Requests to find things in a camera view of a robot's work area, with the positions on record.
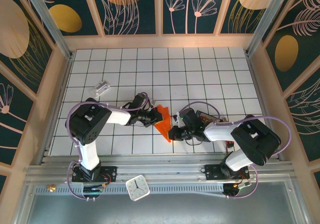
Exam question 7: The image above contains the orange paper sheet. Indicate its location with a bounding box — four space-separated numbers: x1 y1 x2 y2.
153 104 174 144

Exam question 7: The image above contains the white square clock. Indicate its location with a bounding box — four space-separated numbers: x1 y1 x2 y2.
125 174 151 201

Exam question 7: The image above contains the clear plastic small box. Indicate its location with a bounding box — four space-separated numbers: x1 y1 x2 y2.
89 80 111 96

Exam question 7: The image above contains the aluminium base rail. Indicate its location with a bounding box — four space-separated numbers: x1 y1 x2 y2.
24 157 295 182

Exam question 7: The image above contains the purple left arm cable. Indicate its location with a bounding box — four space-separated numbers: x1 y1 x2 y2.
65 91 156 201

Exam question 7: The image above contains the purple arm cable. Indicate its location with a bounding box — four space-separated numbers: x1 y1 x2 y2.
65 91 156 201
178 101 293 199

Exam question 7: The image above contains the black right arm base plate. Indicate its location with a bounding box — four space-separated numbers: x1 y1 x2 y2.
204 164 250 180

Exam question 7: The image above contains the slotted grey cable duct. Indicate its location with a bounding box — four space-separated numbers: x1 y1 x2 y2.
34 185 226 195

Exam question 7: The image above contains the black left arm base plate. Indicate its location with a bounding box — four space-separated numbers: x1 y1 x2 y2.
71 166 118 182

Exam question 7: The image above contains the aluminium side rail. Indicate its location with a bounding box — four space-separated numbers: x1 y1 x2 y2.
246 53 285 161
37 53 75 165

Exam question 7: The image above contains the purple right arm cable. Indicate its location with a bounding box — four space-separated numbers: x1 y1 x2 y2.
178 101 293 199

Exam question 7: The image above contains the aluminium corner post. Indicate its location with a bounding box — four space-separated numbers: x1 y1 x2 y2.
20 0 75 61
245 0 300 57

